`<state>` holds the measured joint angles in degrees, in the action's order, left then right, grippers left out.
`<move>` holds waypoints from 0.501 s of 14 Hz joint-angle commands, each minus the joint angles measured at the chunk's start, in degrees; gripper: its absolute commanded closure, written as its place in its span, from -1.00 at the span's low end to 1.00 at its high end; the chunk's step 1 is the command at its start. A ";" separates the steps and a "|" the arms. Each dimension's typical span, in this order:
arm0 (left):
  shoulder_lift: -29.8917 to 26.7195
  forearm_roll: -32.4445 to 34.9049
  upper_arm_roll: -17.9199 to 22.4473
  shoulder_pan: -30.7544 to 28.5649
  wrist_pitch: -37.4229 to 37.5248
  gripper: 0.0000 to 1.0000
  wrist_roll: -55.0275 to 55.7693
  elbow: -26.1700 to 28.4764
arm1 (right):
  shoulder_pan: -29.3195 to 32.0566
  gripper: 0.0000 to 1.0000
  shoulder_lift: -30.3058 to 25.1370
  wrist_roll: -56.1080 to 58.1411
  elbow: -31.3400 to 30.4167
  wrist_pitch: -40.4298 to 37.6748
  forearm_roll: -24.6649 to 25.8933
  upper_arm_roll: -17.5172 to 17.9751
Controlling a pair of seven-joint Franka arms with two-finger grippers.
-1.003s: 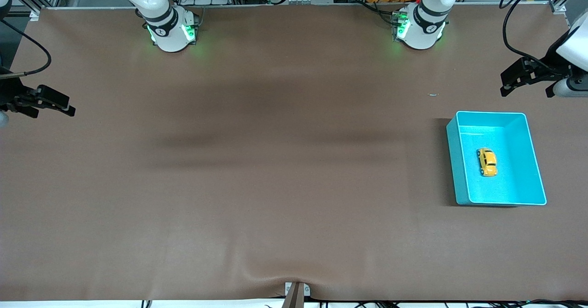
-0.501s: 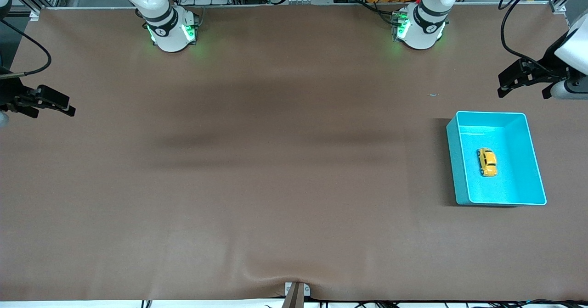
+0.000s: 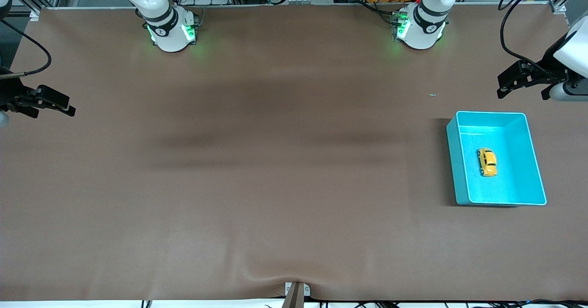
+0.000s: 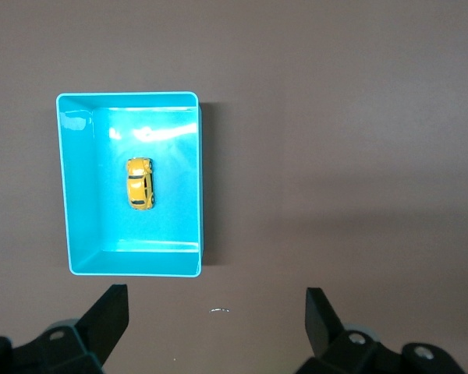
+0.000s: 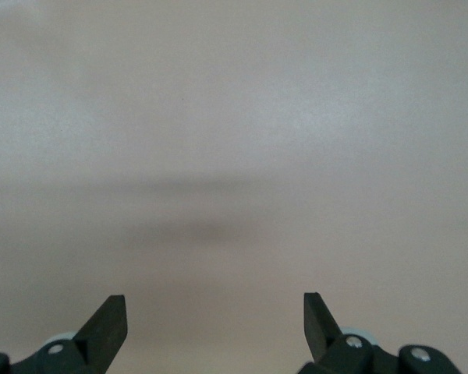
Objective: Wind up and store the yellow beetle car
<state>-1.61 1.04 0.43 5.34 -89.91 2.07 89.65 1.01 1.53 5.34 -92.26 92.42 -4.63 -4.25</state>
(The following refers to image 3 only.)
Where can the white corner bracket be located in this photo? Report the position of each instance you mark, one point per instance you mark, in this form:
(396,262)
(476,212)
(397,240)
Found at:
(35,15)
(558,7)

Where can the yellow beetle toy car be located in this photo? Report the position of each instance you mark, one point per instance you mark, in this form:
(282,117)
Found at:
(487,162)

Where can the brown table cover cloth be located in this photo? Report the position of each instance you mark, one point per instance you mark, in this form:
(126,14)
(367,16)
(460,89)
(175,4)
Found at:
(294,184)

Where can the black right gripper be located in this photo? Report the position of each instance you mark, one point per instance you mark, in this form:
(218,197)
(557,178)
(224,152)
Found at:
(10,96)

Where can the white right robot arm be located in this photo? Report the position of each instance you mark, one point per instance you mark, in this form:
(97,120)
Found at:
(170,37)

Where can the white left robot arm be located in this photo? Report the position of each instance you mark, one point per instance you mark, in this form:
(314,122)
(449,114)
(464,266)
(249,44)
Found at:
(420,32)

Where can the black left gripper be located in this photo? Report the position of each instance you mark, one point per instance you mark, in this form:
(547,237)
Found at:
(547,70)

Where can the teal plastic bin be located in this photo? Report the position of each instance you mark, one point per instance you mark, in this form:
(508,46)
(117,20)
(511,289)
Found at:
(514,184)

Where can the metal clamp bracket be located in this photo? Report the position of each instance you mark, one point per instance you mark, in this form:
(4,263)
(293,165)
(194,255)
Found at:
(297,292)

